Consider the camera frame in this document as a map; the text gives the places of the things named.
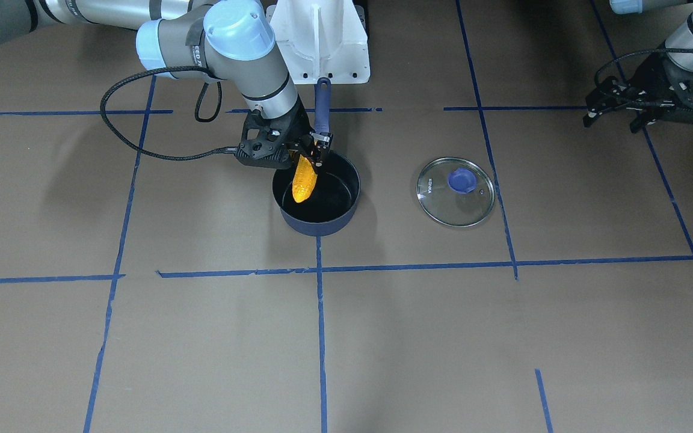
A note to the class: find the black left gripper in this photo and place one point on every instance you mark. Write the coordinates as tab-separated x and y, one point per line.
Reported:
666	82

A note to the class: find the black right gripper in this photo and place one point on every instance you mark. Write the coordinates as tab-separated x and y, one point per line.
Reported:
296	130

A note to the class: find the yellow corn cob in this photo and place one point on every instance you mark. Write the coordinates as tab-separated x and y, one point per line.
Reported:
304	181

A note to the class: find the glass pot lid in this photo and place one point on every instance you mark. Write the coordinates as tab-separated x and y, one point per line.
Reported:
455	192

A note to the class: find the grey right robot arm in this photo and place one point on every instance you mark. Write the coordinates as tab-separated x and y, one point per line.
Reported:
212	41

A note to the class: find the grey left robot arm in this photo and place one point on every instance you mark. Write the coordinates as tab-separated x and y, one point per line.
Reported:
678	47

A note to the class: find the dark blue saucepan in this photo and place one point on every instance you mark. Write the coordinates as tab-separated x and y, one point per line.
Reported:
334	200

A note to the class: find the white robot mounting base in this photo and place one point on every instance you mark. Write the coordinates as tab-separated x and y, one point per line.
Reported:
323	39

